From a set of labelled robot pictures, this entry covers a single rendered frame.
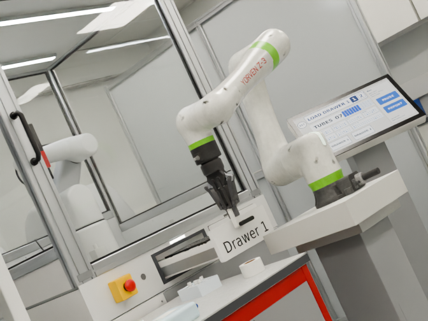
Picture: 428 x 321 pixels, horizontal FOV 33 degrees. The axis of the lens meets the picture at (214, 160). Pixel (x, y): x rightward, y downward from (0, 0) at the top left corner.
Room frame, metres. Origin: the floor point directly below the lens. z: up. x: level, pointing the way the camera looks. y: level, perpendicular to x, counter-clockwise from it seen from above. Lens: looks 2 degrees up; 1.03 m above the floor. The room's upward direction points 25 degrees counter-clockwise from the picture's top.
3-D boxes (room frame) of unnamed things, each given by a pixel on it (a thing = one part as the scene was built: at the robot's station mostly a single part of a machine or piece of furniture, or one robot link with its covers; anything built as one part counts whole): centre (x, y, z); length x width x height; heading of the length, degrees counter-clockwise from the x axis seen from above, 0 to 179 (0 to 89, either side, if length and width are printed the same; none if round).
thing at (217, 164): (2.42, 0.01, 1.09); 0.08 x 0.07 x 0.09; 48
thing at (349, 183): (2.51, -0.37, 0.87); 0.26 x 0.15 x 0.06; 54
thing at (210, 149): (2.42, 0.02, 1.16); 0.12 x 0.09 x 0.06; 138
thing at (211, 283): (2.32, 0.21, 0.78); 0.12 x 0.08 x 0.04; 38
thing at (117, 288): (2.41, 0.44, 0.88); 0.07 x 0.05 x 0.07; 138
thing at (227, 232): (2.46, 0.01, 0.87); 0.29 x 0.02 x 0.11; 138
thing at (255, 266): (2.22, 0.03, 0.78); 0.07 x 0.07 x 0.04
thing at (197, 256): (2.60, 0.17, 0.86); 0.40 x 0.26 x 0.06; 48
